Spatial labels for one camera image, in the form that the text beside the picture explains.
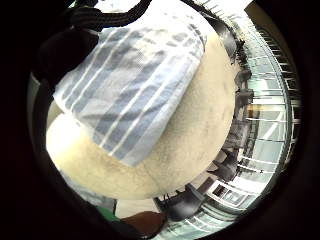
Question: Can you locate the blue white striped cloth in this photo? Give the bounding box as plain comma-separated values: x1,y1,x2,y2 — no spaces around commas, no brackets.
52,19,208,168

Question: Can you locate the row of black chairs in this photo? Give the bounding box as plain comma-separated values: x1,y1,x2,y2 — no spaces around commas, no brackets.
155,14,256,223

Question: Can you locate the the person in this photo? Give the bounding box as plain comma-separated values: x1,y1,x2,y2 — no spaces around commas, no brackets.
59,171,168,240

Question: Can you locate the white shelf unit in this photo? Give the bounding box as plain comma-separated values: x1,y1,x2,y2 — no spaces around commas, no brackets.
205,179,256,214

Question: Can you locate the glass window wall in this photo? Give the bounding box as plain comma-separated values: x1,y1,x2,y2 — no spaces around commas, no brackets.
159,0,304,240

